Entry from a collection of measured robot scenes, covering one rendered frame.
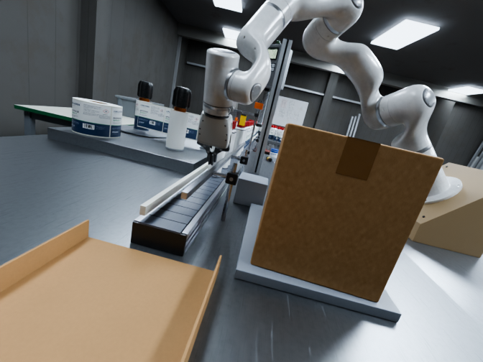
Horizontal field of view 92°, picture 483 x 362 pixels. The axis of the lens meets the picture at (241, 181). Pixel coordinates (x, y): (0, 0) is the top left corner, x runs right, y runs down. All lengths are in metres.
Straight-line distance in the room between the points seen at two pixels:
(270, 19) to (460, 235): 0.93
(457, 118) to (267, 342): 10.33
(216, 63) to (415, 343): 0.67
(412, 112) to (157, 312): 0.92
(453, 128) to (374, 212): 10.09
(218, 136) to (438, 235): 0.82
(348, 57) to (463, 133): 9.90
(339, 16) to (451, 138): 9.77
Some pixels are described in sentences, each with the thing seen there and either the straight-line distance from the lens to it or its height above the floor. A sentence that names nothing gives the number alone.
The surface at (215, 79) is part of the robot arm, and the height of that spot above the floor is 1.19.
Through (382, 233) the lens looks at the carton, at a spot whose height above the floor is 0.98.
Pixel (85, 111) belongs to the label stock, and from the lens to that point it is 1.25.
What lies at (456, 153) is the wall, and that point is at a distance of 10.75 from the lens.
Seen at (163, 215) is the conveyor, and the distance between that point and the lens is 0.52.
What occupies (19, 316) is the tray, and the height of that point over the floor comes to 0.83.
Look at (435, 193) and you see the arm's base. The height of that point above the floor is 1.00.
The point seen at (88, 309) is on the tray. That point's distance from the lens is 0.40.
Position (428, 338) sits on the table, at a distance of 0.57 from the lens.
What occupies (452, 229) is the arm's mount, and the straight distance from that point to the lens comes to 1.09.
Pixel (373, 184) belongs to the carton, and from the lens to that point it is 0.43.
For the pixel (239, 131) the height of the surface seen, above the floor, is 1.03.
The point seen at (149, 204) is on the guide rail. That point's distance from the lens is 0.48.
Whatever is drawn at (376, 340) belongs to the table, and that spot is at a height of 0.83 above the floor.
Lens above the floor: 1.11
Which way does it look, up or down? 15 degrees down
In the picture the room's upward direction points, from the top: 13 degrees clockwise
